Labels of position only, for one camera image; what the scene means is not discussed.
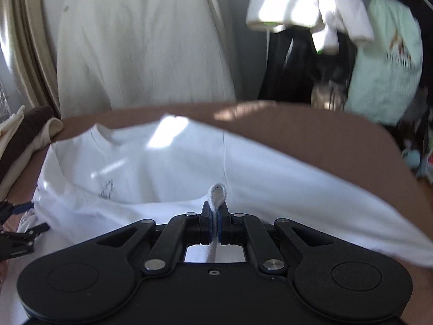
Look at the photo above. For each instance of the cream covered mattress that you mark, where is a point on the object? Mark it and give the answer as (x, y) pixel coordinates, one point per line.
(119, 54)

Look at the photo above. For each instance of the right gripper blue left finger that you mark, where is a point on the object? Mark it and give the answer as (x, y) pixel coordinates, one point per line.
(170, 242)

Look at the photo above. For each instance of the white long-sleeve shirt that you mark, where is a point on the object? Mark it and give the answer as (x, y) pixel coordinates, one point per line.
(105, 179)

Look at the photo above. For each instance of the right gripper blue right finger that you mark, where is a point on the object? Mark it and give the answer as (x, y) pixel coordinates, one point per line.
(250, 233)

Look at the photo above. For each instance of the dark brown folded garment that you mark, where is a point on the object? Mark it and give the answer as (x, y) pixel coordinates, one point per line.
(31, 125)

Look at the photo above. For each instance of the beige curtain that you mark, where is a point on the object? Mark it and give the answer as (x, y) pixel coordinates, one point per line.
(24, 44)

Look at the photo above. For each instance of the white puffer jacket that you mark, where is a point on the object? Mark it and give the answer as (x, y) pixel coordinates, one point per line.
(324, 18)

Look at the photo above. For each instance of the cream folded garment bottom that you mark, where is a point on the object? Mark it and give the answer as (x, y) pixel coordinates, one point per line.
(52, 128)

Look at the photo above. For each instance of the mint green printed bag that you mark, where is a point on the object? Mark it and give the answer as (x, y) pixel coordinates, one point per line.
(387, 72)

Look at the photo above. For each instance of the cream folded garment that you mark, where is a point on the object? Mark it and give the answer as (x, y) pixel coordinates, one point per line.
(10, 126)
(52, 128)

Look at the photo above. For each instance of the black hanging garment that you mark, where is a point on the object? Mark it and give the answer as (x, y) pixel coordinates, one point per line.
(294, 68)

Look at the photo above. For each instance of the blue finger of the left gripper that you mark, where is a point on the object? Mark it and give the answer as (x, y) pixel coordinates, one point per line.
(26, 237)
(7, 209)

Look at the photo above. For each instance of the cream folded garment top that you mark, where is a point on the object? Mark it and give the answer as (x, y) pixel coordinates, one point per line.
(10, 126)

